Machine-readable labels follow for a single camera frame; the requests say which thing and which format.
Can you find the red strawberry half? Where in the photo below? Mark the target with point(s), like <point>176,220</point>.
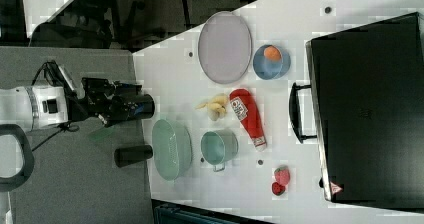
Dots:
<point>277,189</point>

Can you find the green oval strainer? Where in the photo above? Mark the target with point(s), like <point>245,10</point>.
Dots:
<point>172,149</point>

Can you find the yellow plush banana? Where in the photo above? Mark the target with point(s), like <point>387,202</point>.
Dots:
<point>216,107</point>

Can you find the blue bowl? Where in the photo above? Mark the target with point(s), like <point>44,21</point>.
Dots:
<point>270,70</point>

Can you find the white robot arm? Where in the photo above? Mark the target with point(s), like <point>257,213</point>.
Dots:
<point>45,106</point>

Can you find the black cylinder cup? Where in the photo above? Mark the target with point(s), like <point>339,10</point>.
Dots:
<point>131,155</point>

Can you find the red plush ketchup bottle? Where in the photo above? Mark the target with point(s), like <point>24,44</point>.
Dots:
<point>245,109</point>

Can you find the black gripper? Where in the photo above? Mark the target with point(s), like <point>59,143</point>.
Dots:
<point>111,102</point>

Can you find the green metal cup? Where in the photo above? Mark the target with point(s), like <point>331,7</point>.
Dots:
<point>218,147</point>

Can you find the pink plush strawberry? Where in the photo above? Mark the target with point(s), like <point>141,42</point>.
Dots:
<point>282,176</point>

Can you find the orange ball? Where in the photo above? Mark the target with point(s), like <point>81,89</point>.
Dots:
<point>272,53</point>

